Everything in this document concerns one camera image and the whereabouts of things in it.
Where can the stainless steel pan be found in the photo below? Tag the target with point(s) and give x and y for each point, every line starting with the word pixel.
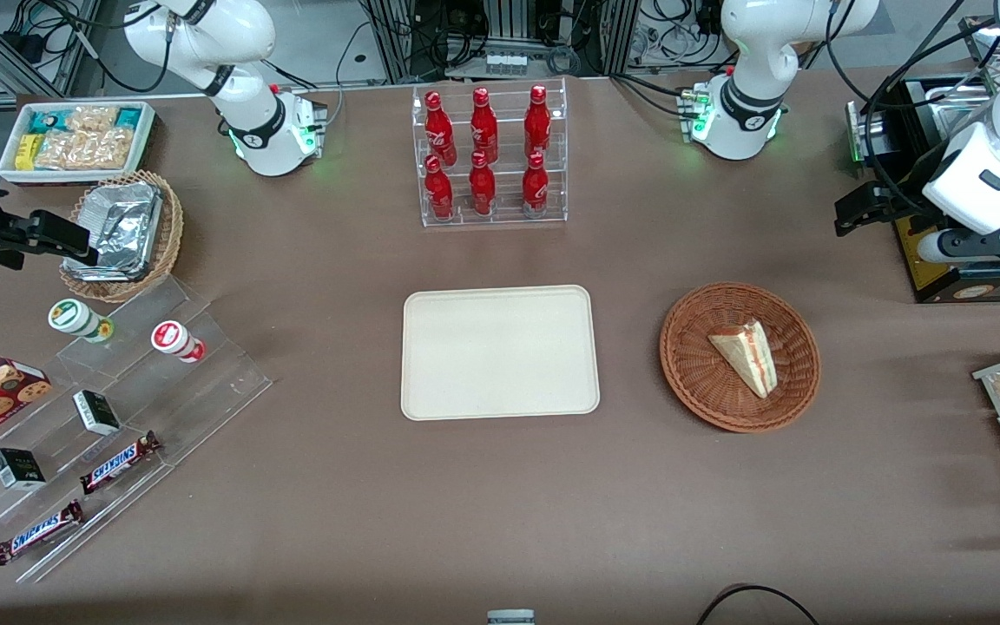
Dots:
pixel 956 100

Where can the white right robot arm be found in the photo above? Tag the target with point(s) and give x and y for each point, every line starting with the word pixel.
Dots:
pixel 248 35

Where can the clear acrylic stepped shelf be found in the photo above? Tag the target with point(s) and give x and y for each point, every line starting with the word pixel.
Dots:
pixel 187 391

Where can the small clear cracker bag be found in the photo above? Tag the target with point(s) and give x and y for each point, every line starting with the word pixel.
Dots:
pixel 92 117

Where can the large clear cracker bag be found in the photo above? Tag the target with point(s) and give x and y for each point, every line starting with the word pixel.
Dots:
pixel 88 149

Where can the small grey device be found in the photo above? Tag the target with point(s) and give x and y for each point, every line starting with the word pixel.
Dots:
pixel 510 618

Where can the triangular sandwich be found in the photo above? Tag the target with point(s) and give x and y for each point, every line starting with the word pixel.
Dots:
pixel 747 356

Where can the light tan wicker basket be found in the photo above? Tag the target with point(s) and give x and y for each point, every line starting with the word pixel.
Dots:
pixel 166 247

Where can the cream rectangular serving tray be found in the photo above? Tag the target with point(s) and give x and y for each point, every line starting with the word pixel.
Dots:
pixel 500 351

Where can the white rectangular snack bin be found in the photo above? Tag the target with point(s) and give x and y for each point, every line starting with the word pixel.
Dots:
pixel 146 143

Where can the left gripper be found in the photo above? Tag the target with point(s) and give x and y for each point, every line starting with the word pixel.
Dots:
pixel 915 184

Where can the black food warmer cabinet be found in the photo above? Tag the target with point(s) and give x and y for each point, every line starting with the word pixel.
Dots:
pixel 934 295

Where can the teal snack packet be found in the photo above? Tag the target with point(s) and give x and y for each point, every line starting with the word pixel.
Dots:
pixel 128 117
pixel 44 121

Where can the white terminal block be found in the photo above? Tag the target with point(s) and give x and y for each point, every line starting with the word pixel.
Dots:
pixel 506 65

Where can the small black carton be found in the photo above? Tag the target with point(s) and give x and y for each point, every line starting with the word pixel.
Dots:
pixel 96 412
pixel 18 469

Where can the snickers chocolate bar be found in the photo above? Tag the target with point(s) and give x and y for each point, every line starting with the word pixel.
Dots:
pixel 118 462
pixel 37 531

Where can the black power adapter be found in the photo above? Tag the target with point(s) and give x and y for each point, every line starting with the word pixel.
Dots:
pixel 31 42

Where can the clear acrylic bottle rack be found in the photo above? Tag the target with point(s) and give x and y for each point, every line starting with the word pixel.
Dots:
pixel 509 217

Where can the green lid yogurt cup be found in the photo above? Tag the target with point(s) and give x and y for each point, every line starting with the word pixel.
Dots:
pixel 73 317

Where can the red cola bottle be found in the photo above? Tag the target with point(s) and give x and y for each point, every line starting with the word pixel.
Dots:
pixel 482 187
pixel 439 130
pixel 535 187
pixel 483 126
pixel 439 191
pixel 537 121

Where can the aluminium foil container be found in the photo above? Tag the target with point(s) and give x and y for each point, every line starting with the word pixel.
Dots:
pixel 122 226

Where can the red lid yogurt cup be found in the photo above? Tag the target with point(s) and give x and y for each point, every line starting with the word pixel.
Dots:
pixel 172 337

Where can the yellow snack packet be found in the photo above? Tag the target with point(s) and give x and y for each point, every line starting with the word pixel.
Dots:
pixel 27 152

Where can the aluminium frame rail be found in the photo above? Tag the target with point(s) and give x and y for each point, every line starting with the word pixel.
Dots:
pixel 75 43

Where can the brown round wicker basket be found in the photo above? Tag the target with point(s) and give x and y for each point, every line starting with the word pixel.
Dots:
pixel 700 382

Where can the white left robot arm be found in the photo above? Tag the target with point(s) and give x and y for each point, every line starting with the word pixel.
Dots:
pixel 756 52

